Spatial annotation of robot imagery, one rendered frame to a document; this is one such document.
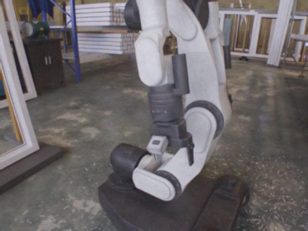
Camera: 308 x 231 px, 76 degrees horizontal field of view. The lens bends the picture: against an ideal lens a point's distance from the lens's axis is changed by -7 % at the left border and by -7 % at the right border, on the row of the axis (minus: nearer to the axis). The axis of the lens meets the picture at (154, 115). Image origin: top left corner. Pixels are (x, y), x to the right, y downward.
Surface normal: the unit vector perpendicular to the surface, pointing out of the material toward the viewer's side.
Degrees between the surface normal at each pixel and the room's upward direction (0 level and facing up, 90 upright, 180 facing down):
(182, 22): 90
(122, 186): 0
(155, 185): 90
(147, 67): 90
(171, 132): 90
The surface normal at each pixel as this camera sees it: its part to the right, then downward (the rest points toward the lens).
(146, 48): -0.53, 0.33
